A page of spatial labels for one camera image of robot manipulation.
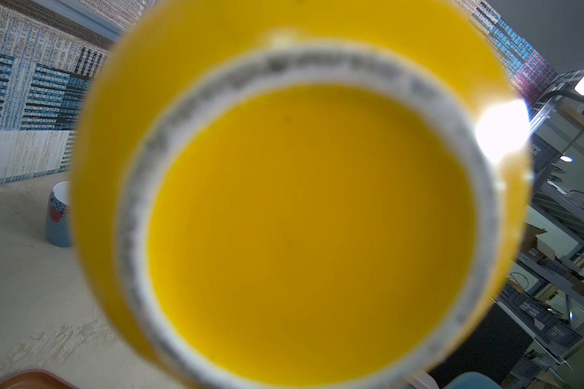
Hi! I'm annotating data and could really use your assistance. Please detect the yellow mug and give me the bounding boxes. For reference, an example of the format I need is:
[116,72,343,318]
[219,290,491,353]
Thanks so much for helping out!
[70,1,532,388]

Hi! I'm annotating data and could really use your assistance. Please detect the blue speckled mug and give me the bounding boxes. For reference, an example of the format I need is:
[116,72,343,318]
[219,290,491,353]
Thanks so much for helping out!
[45,182,72,247]

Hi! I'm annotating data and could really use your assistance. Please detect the brown plastic tray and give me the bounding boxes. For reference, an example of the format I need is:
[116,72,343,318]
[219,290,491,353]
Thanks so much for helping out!
[0,370,76,389]

